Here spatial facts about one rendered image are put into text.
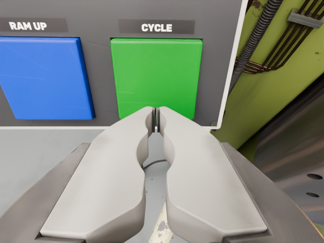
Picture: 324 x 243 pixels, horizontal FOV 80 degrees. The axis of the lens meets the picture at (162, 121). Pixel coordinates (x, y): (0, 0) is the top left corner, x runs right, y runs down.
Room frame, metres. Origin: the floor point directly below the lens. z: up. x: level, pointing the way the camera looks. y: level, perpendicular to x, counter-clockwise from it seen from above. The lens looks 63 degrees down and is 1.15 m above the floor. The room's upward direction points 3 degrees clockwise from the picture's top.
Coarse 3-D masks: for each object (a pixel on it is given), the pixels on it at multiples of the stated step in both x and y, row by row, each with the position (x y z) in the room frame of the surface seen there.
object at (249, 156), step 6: (258, 132) 0.33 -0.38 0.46; (252, 138) 0.33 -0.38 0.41; (246, 144) 0.32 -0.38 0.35; (252, 144) 0.29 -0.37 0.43; (240, 150) 0.31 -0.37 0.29; (246, 150) 0.28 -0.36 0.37; (252, 150) 0.26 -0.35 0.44; (246, 156) 0.25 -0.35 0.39; (252, 156) 0.23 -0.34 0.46; (252, 162) 0.21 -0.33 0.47; (312, 222) 0.02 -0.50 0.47; (318, 228) 0.01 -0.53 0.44
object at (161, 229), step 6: (162, 210) 0.02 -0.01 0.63; (162, 216) 0.01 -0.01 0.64; (162, 222) 0.00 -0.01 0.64; (156, 228) -0.01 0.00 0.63; (162, 228) -0.01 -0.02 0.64; (168, 228) -0.01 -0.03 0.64; (156, 234) -0.03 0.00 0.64; (162, 234) -0.03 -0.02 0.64; (168, 234) -0.02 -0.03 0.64; (150, 240) -0.04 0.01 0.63; (156, 240) -0.04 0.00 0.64; (162, 240) -0.04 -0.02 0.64; (168, 240) -0.04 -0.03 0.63
